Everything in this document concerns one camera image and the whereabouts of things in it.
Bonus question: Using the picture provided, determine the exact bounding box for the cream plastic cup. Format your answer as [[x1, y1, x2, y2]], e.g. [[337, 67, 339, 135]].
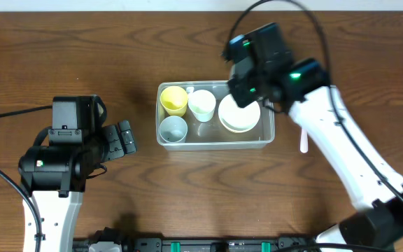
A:
[[188, 90, 216, 123]]

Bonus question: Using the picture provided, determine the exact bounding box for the black mounting rail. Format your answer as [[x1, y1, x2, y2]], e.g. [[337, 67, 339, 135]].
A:
[[72, 237, 318, 252]]

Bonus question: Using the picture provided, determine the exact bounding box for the white plastic fork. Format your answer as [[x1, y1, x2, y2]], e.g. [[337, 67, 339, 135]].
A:
[[299, 128, 309, 153]]

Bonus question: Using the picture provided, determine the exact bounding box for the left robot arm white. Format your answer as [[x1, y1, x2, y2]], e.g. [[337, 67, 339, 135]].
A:
[[19, 120, 136, 251]]

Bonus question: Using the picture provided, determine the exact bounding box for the yellow plastic cup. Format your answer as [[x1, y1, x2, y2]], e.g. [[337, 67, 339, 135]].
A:
[[160, 86, 188, 117]]

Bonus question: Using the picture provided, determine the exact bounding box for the clear plastic container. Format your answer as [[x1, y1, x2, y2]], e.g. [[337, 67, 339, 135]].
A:
[[155, 80, 276, 151]]

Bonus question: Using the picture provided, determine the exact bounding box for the grey plastic cup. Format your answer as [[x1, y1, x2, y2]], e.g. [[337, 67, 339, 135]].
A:
[[159, 115, 188, 144]]

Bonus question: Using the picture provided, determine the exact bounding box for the white plastic bowl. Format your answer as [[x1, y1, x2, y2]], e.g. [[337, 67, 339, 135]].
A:
[[218, 94, 261, 128]]

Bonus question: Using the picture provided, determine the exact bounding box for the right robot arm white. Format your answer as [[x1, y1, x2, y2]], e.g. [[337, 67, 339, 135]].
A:
[[228, 57, 403, 251]]

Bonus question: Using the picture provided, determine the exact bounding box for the yellow plastic bowl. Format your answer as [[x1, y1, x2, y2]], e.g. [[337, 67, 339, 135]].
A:
[[220, 120, 256, 134]]

